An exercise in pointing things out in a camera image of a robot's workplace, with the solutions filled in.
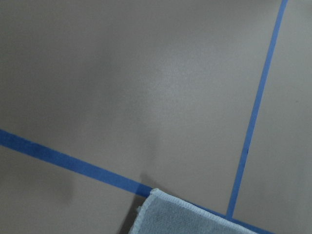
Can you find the pink towel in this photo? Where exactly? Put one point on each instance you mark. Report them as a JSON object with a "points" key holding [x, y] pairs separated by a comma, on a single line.
{"points": [[162, 213]]}

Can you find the brown paper table cover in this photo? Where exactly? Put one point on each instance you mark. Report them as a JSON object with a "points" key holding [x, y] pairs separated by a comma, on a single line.
{"points": [[207, 100]]}

